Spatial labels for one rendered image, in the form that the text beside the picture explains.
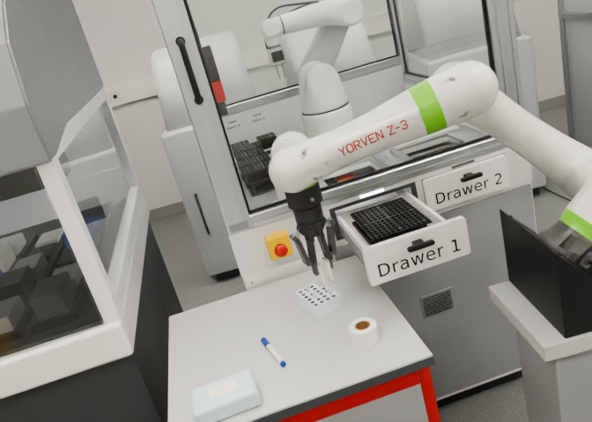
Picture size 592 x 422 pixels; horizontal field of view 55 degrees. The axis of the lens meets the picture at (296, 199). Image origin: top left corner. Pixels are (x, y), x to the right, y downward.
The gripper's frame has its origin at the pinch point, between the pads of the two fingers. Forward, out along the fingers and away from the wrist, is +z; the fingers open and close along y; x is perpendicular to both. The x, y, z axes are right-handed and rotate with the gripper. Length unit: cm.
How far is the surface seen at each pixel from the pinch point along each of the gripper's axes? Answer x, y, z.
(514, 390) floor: -8, -66, 86
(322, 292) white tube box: -2.2, 0.9, 7.0
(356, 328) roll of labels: 20.2, 3.8, 6.5
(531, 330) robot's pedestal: 46, -26, 10
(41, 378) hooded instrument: -21, 76, 4
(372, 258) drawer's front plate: 10.6, -9.8, -3.4
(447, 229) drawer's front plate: 16.0, -30.6, -4.6
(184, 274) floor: -229, 5, 86
